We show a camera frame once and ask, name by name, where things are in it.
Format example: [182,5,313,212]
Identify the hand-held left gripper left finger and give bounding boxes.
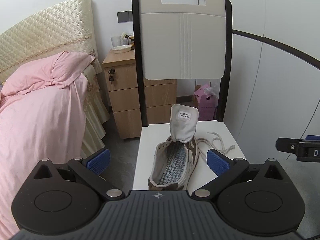
[31,148,125,202]

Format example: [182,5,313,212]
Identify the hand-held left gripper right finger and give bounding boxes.
[191,148,288,202]

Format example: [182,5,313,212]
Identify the white shoelace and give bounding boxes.
[197,131,237,167]

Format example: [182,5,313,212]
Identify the brown and white sneaker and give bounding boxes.
[147,104,200,191]

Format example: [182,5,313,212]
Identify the pink cardboard box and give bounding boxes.
[192,80,218,122]

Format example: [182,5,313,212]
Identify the wooden bedside cabinet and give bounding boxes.
[102,49,177,140]

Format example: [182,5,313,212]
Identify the white crumpled plastic bag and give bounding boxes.
[203,84,218,98]

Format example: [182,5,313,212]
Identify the pink pillow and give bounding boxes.
[1,51,97,97]

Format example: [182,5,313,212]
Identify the white bowl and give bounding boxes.
[111,44,132,54]

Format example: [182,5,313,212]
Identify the small ornaments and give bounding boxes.
[121,32,136,49]

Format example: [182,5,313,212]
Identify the cream quilted headboard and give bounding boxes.
[0,0,99,76]

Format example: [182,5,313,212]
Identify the black curved wall trim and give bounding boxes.
[232,28,320,68]

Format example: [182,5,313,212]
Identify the white chair with black frame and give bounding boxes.
[132,0,248,191]

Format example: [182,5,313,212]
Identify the grey wall switch panel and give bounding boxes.
[117,10,134,23]

